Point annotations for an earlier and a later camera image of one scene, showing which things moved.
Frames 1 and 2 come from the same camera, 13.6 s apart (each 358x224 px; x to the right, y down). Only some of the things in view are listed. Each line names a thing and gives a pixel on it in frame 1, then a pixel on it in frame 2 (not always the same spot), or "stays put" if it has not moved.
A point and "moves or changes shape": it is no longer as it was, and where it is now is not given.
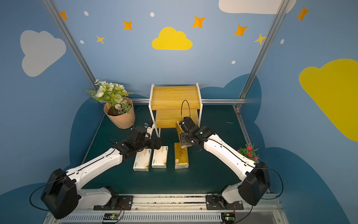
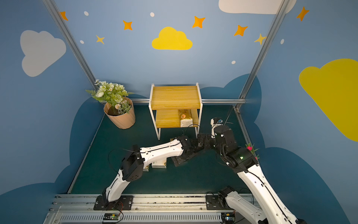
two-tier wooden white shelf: [168, 104] stays put
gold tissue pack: [179, 131] moves or changes shape
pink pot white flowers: [119, 108] stays put
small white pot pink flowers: [249, 151] stays put
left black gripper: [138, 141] -> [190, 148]
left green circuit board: [111, 216] stays put
